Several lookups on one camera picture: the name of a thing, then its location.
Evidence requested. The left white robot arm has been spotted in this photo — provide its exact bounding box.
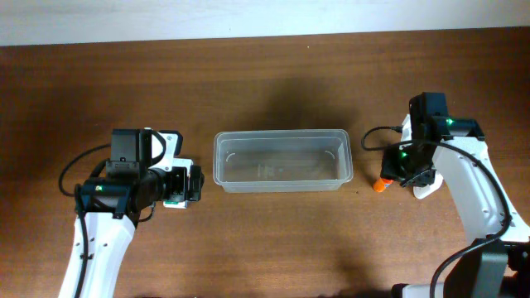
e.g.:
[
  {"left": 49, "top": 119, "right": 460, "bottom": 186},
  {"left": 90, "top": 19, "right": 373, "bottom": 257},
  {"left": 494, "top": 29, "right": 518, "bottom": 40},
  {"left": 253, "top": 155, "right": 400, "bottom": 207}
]
[{"left": 59, "top": 160, "right": 205, "bottom": 297}]

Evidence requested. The clear plastic container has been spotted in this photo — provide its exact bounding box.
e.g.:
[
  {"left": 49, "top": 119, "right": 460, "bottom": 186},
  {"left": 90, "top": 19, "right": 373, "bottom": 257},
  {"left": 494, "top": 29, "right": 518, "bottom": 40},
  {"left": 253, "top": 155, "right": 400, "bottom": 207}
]
[{"left": 213, "top": 129, "right": 354, "bottom": 193}]

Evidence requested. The white green medicine box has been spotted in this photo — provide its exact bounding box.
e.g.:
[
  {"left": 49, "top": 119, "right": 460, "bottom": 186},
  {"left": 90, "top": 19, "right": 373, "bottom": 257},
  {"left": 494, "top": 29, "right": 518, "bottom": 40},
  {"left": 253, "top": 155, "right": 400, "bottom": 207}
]
[{"left": 163, "top": 200, "right": 187, "bottom": 209}]

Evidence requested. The white tube bottle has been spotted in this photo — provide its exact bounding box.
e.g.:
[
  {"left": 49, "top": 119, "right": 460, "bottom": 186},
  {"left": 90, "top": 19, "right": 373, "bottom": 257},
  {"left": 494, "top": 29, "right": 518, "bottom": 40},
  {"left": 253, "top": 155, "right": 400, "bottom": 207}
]
[{"left": 413, "top": 182, "right": 442, "bottom": 199}]

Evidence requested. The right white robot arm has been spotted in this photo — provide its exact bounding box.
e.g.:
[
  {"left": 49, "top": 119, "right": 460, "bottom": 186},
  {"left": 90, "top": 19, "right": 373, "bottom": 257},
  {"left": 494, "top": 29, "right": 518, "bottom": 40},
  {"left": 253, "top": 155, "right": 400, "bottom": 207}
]
[{"left": 381, "top": 114, "right": 529, "bottom": 297}]

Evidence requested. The orange glue stick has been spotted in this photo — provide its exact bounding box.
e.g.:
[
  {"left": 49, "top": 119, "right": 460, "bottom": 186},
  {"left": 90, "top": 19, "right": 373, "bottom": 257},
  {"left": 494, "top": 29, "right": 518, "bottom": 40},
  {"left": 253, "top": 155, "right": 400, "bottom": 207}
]
[{"left": 373, "top": 178, "right": 393, "bottom": 193}]

